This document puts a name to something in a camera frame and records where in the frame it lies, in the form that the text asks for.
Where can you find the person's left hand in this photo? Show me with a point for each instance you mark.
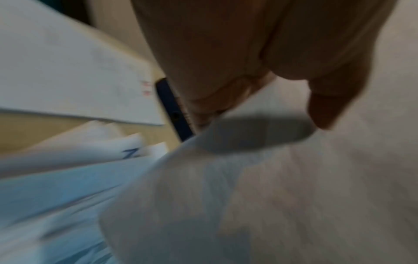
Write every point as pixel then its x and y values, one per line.
pixel 245 38

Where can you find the thin white letter sheet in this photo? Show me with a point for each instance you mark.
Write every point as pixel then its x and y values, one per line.
pixel 277 193

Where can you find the H.R. paper stack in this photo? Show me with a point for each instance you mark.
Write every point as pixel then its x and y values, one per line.
pixel 65 77

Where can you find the unsorted pile of papers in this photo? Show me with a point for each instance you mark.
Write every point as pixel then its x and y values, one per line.
pixel 65 185

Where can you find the round wooden table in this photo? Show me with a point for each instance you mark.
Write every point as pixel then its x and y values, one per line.
pixel 19 134

